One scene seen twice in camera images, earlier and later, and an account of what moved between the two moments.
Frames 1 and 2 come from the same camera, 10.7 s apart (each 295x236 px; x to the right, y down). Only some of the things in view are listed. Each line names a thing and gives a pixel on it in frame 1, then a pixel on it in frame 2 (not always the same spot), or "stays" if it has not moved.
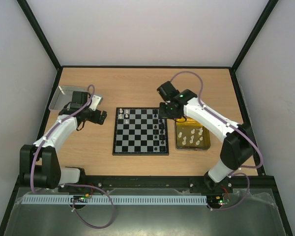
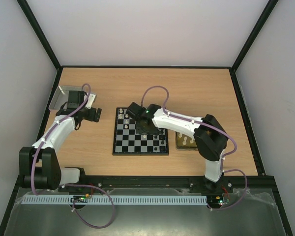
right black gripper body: [162, 114] to [145, 126]
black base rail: [237, 182] stays
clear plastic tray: [64, 96] stays
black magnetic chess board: [140, 131] stays
